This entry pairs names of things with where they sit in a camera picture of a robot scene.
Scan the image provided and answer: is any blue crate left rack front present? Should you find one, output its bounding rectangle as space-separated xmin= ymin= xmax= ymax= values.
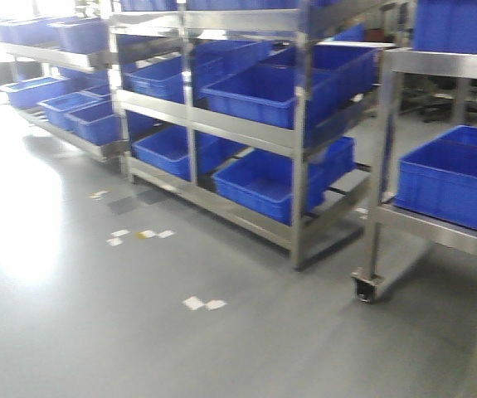
xmin=66 ymin=100 xmax=121 ymax=146

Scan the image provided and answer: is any blue crate on right cart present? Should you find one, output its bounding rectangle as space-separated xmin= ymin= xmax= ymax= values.
xmin=394 ymin=125 xmax=477 ymax=231

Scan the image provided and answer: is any middle steel shelf rack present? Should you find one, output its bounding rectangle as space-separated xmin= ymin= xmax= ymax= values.
xmin=107 ymin=1 xmax=382 ymax=270

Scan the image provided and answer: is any left steel shelf rack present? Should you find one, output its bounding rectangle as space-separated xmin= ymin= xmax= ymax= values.
xmin=0 ymin=17 xmax=129 ymax=163

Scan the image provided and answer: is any blue crate bottom left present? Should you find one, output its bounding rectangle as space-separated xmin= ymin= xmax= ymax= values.
xmin=132 ymin=125 xmax=246 ymax=181

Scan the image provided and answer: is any blue crate middle left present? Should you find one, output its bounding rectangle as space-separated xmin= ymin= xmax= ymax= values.
xmin=124 ymin=41 xmax=273 ymax=103

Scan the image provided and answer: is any blue crate rack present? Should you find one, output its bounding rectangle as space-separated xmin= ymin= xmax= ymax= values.
xmin=50 ymin=18 xmax=109 ymax=54
xmin=66 ymin=100 xmax=121 ymax=146

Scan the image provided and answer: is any right steel cart rack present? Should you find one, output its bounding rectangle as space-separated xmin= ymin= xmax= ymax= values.
xmin=361 ymin=48 xmax=477 ymax=397

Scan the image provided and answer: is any blue crate bottom front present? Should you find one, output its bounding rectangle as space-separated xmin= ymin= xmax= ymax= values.
xmin=213 ymin=136 xmax=356 ymax=225

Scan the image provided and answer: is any caster wheel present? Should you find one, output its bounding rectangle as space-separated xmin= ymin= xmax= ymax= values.
xmin=351 ymin=267 xmax=383 ymax=303

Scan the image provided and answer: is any blue crate left rack top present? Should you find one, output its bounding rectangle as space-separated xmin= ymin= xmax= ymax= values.
xmin=50 ymin=18 xmax=109 ymax=54

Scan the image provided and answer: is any blue crate middle front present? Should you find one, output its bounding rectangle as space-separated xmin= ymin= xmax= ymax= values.
xmin=202 ymin=45 xmax=377 ymax=129

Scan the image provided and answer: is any steel shelf rack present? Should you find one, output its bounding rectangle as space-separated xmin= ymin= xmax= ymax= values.
xmin=107 ymin=1 xmax=382 ymax=270
xmin=0 ymin=17 xmax=129 ymax=163

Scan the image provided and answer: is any blue crate top right cart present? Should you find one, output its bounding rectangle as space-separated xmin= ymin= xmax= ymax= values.
xmin=411 ymin=1 xmax=477 ymax=54

